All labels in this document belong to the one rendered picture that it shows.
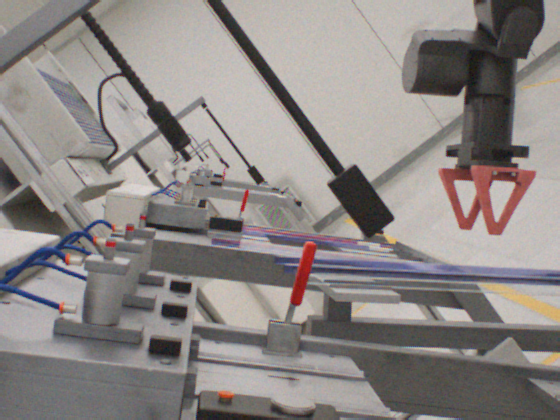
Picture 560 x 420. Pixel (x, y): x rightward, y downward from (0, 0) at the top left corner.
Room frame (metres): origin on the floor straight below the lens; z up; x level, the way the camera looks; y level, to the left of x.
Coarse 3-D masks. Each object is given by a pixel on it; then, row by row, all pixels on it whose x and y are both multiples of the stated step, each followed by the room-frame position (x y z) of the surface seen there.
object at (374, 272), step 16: (288, 272) 1.01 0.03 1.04; (320, 272) 1.02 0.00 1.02; (336, 272) 1.02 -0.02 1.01; (352, 272) 1.02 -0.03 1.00; (368, 272) 1.02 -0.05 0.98; (384, 272) 1.02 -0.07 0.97; (400, 272) 1.02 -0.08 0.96; (416, 272) 1.02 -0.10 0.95; (432, 272) 1.02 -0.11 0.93; (448, 272) 1.03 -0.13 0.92
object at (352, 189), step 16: (336, 176) 0.52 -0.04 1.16; (352, 176) 0.52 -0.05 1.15; (336, 192) 0.52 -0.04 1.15; (352, 192) 0.52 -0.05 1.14; (368, 192) 0.52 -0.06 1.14; (352, 208) 0.52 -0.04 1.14; (368, 208) 0.52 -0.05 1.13; (384, 208) 0.52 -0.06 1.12; (368, 224) 0.52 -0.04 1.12; (384, 224) 0.52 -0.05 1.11
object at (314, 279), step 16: (400, 288) 0.91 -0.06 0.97; (416, 288) 0.91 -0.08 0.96; (432, 288) 0.91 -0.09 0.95; (448, 288) 0.91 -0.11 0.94; (464, 288) 0.92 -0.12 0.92; (480, 288) 0.92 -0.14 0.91; (496, 288) 0.92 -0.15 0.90; (512, 288) 0.92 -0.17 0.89; (528, 288) 0.92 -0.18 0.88; (544, 288) 0.92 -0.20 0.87
